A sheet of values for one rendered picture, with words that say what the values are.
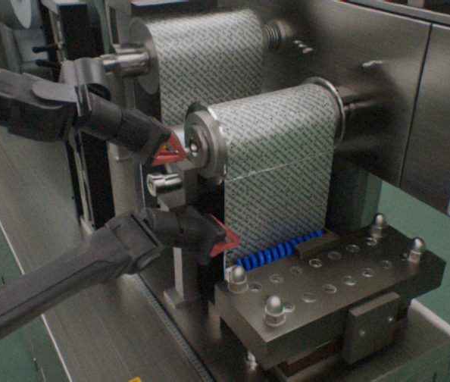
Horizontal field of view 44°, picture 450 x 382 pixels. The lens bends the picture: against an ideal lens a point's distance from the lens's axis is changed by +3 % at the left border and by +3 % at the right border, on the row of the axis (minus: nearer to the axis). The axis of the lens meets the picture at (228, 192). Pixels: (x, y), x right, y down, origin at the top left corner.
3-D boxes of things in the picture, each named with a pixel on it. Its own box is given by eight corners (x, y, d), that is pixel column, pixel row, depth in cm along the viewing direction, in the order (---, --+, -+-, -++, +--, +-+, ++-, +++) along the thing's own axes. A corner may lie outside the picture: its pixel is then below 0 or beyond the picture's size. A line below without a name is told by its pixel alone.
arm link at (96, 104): (67, 133, 79) (91, 108, 77) (61, 100, 83) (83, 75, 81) (107, 149, 84) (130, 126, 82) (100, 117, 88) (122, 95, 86)
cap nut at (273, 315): (258, 315, 89) (259, 294, 87) (276, 308, 91) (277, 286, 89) (271, 330, 86) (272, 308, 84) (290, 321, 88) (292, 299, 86)
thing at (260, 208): (223, 267, 102) (224, 181, 92) (322, 230, 112) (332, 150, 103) (225, 268, 101) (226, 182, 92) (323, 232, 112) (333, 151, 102)
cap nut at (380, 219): (364, 230, 110) (367, 211, 108) (377, 225, 112) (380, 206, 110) (377, 239, 108) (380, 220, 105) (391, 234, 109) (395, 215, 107)
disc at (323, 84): (291, 137, 115) (296, 67, 107) (293, 137, 115) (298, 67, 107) (339, 165, 104) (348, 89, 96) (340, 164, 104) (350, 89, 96)
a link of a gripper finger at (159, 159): (182, 179, 93) (139, 162, 87) (161, 162, 98) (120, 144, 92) (201, 145, 92) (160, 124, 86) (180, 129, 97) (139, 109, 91)
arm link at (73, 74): (26, 142, 80) (33, 97, 74) (19, 86, 87) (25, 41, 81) (109, 147, 86) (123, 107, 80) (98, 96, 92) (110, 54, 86)
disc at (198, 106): (185, 165, 103) (182, 90, 96) (188, 165, 104) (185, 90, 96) (226, 200, 92) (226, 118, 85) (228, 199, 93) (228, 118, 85)
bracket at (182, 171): (161, 295, 113) (151, 164, 98) (189, 285, 116) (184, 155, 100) (172, 310, 109) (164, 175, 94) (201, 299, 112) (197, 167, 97)
